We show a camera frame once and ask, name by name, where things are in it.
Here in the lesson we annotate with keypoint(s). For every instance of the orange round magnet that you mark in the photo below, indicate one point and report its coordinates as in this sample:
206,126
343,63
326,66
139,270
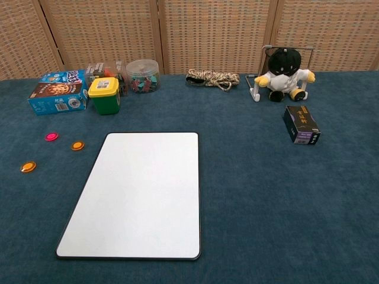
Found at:
28,167
77,145

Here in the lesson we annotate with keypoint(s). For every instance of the pink round magnet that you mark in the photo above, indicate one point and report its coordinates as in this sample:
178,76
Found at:
51,136

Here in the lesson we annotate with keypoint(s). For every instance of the white magnetic board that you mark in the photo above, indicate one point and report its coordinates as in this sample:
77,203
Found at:
133,192

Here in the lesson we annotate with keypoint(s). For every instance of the blue felt table cloth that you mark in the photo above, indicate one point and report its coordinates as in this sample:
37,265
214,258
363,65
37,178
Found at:
251,192

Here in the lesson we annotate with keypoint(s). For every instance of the clear jar of clips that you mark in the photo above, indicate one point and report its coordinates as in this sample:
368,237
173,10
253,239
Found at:
143,77

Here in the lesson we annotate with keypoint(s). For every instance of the green bin yellow lid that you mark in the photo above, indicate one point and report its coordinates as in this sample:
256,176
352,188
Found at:
105,97

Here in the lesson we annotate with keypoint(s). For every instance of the black carton gold print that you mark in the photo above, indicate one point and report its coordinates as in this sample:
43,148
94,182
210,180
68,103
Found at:
300,124

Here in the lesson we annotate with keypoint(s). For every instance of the woven folding screen panel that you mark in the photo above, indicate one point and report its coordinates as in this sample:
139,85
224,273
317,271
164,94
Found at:
20,38
334,29
216,32
103,29

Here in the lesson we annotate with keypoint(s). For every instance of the dark coffee capsule box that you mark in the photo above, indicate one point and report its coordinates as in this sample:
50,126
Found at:
102,70

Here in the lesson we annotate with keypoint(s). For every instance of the black white plush toy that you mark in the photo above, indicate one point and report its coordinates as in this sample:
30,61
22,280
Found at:
282,77

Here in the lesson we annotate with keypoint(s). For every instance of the blue cookie box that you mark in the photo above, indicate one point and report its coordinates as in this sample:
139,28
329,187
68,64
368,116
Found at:
56,91

